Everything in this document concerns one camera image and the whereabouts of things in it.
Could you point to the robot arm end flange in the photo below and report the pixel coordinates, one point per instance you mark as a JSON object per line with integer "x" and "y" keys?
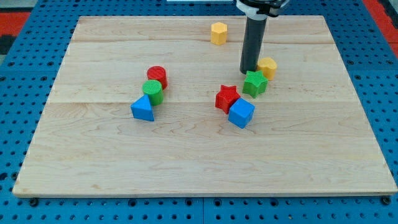
{"x": 260, "y": 9}

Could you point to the yellow hexagon block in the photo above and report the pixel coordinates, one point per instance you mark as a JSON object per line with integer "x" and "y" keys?
{"x": 219, "y": 32}

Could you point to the blue cube block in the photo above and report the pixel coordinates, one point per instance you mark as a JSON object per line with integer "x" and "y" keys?
{"x": 241, "y": 112}

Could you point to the wooden board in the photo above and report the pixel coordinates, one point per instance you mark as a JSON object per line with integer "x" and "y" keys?
{"x": 308, "y": 137}

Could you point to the red cylinder block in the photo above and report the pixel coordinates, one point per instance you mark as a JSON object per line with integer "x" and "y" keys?
{"x": 158, "y": 73}

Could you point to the green star block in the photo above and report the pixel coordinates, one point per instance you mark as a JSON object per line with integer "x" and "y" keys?
{"x": 255, "y": 83}

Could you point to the green cylinder block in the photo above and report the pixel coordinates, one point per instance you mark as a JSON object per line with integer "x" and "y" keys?
{"x": 153, "y": 89}

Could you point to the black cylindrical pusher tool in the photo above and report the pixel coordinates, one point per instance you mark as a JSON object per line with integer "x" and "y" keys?
{"x": 253, "y": 37}

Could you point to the yellow heart block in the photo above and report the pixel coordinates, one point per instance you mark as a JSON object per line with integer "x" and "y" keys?
{"x": 268, "y": 67}

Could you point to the blue triangle block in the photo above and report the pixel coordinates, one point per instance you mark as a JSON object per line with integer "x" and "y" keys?
{"x": 142, "y": 109}

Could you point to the red star block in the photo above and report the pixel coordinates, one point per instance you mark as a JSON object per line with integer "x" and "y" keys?
{"x": 226, "y": 97}

